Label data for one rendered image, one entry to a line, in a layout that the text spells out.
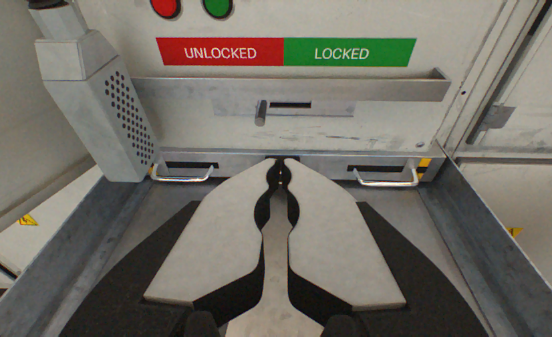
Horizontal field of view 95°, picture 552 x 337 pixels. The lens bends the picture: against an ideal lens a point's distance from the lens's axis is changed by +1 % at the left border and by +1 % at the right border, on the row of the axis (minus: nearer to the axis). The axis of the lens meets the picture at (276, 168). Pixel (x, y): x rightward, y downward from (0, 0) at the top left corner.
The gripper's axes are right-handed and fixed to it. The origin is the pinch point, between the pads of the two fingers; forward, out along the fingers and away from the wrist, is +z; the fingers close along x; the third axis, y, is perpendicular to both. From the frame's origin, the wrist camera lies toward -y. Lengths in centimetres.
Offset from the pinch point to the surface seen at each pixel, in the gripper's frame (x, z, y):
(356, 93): 8.9, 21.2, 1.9
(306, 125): 3.3, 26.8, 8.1
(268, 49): -2.0, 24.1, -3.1
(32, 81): -39.3, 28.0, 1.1
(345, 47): 7.5, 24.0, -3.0
